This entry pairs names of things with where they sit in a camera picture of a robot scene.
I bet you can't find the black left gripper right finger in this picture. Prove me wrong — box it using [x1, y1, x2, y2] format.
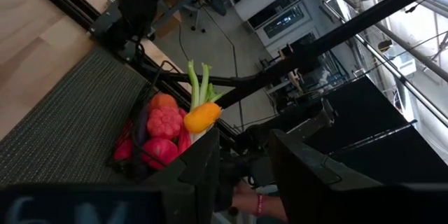
[268, 128, 448, 224]

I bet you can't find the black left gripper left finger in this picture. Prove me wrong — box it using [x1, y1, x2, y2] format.
[146, 127, 221, 224]

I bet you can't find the yellow oblong squash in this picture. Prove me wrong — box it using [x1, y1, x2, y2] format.
[183, 101, 223, 134]

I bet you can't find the peeled red-orange tangerine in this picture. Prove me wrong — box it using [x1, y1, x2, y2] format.
[146, 106, 184, 140]

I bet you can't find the long purple eggplant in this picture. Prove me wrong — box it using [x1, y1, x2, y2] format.
[134, 108, 150, 148]

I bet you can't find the red chili pepper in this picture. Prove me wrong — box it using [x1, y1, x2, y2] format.
[111, 120, 134, 162]

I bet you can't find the green white bok choy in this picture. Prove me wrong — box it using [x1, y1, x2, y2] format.
[187, 59, 225, 144]

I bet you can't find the round orange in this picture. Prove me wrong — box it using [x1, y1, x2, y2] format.
[149, 92, 179, 110]

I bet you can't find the red wristband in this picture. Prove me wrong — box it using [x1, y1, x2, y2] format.
[256, 193, 266, 217]

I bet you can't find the person's hand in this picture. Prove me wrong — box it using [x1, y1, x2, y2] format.
[229, 181, 288, 223]

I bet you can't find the black partition panel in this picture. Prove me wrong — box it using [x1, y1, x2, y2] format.
[323, 76, 417, 148]
[328, 122, 448, 183]

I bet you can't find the grey woven placemat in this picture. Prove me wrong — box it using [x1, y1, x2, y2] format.
[0, 47, 155, 186]

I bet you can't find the brown wooden desk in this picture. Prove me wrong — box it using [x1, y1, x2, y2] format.
[153, 0, 220, 39]

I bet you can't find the black office chair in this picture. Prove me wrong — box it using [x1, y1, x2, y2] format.
[181, 0, 228, 34]

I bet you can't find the black wire basket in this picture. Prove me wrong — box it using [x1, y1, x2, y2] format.
[106, 61, 225, 183]

